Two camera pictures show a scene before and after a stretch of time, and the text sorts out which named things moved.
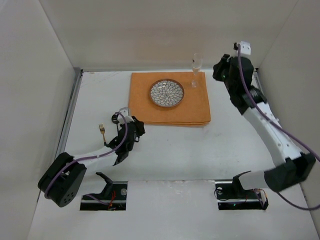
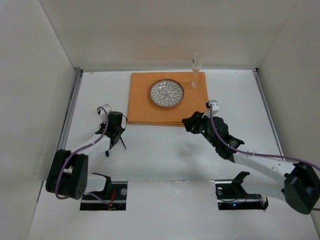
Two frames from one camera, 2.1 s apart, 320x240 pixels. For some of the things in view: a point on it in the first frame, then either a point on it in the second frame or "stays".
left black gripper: x=116 y=141 to x=114 y=136
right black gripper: x=221 y=69 to x=195 y=122
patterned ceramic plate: x=166 y=93 stays
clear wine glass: x=197 y=62 stays
